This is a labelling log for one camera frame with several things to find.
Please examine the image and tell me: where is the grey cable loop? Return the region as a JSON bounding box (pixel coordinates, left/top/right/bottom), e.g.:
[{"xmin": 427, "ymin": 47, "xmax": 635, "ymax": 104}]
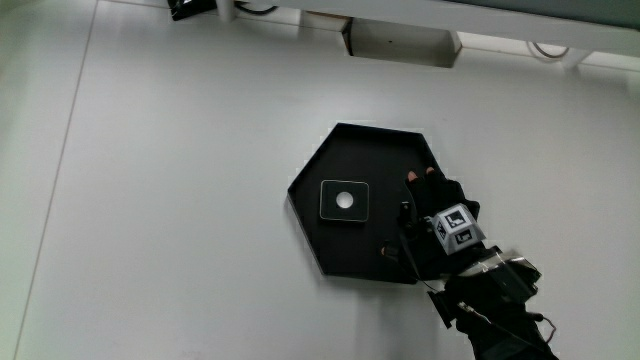
[{"xmin": 525, "ymin": 41, "xmax": 571, "ymax": 61}]

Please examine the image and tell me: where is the black hexagonal plate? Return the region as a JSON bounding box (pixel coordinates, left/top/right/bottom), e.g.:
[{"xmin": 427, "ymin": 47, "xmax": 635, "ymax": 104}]
[{"xmin": 286, "ymin": 122, "xmax": 451, "ymax": 285}]

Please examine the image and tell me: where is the black cable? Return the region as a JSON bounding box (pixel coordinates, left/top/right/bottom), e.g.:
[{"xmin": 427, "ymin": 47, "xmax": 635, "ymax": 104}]
[{"xmin": 233, "ymin": 1, "xmax": 279, "ymax": 16}]

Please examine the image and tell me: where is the white frame beam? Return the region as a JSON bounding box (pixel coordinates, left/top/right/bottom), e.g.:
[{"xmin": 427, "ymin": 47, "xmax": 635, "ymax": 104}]
[{"xmin": 215, "ymin": 0, "xmax": 640, "ymax": 70}]

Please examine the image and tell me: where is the black camera device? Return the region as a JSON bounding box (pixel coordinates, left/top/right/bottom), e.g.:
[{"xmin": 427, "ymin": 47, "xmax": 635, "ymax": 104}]
[{"xmin": 167, "ymin": 0, "xmax": 219, "ymax": 22}]

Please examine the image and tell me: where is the black square speaker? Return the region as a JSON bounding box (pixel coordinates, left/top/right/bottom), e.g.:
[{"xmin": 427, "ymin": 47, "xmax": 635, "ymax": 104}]
[{"xmin": 318, "ymin": 179, "xmax": 371, "ymax": 224}]

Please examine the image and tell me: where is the person's right hand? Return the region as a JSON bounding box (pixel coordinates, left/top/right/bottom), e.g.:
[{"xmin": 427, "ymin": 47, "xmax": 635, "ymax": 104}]
[{"xmin": 379, "ymin": 167, "xmax": 489, "ymax": 294}]

